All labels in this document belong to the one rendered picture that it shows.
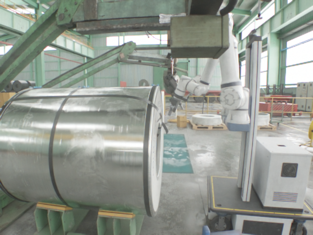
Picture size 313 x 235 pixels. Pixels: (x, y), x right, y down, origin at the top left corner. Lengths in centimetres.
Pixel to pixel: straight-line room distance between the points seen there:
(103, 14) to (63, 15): 27
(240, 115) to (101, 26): 117
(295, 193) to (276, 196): 16
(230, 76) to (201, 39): 75
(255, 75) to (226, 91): 43
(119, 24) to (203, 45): 63
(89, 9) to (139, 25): 32
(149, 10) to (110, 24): 24
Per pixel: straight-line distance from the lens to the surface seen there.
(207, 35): 69
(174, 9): 116
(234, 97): 136
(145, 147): 121
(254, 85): 172
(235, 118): 156
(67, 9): 136
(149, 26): 113
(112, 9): 122
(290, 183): 189
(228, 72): 141
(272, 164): 177
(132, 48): 267
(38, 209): 214
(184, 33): 69
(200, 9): 74
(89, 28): 124
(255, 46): 176
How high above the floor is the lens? 132
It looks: 8 degrees down
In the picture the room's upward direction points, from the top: straight up
